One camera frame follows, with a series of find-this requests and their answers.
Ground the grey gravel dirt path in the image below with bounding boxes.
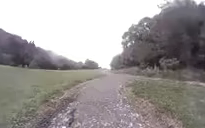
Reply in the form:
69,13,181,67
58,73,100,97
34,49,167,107
36,71,164,128

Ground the row of distant trees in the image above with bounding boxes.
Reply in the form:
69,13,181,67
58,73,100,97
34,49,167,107
0,25,101,71

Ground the wood of tall trees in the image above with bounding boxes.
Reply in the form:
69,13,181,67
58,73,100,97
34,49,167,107
109,0,205,84

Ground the green grass field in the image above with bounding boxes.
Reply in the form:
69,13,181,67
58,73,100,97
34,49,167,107
0,63,106,128

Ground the green grass verge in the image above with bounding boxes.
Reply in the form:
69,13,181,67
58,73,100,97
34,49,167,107
124,74,205,128

